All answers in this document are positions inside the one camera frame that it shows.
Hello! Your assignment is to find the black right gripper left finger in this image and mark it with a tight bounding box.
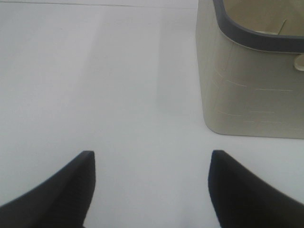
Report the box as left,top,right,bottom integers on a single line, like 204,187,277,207
0,151,96,228

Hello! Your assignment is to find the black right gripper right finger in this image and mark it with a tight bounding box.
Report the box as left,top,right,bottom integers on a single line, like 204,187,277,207
208,150,304,228

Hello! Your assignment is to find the beige fabric storage bin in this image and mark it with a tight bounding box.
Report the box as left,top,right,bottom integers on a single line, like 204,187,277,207
195,0,304,139

